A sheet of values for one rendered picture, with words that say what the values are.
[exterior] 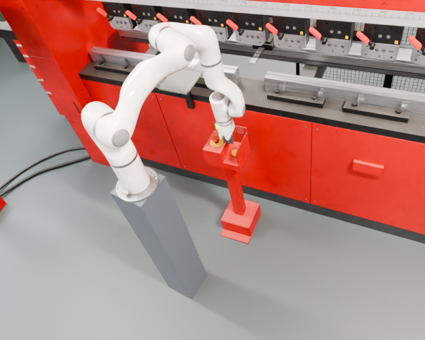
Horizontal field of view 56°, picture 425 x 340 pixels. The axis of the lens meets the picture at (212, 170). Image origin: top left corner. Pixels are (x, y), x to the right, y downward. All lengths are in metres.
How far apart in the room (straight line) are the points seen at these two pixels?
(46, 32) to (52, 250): 1.48
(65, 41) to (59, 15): 0.16
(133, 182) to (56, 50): 1.28
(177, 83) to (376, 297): 1.63
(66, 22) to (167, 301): 1.82
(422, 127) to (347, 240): 0.92
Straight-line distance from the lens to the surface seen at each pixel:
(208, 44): 1.62
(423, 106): 2.08
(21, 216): 3.45
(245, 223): 2.59
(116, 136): 1.44
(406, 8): 1.80
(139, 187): 1.71
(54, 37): 2.71
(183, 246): 2.15
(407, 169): 2.22
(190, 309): 2.53
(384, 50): 1.92
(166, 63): 1.48
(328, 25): 1.89
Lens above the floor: 2.30
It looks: 49 degrees down
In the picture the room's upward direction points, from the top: 16 degrees counter-clockwise
